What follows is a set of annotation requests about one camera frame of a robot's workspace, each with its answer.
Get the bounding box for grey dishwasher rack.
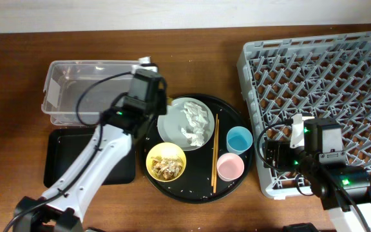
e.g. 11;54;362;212
236;30;371;199

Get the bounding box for round black serving tray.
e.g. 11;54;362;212
138;93;254;204

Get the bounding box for white napkin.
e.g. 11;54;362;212
181;102;209;147

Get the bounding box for food scraps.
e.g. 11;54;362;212
151;157;184;181

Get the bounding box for grey plate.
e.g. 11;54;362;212
157;97;214;151

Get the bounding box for yellow bowl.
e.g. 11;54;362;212
146;142;187;182

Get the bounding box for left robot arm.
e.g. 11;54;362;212
5;64;167;231

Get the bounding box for black rectangular tray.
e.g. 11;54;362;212
43;128;136;188

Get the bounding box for blue cup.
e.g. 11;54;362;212
226;126;253;155

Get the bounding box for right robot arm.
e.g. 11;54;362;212
256;114;371;231

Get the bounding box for wooden chopstick left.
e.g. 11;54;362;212
211;114;218;187

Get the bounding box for wooden chopstick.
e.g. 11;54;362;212
211;114;218;187
213;118;220;194

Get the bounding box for clear plastic bin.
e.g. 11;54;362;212
41;60;138;126

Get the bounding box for pink cup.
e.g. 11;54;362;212
216;153;245;182

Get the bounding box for wooden chopstick right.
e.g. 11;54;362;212
213;118;220;194

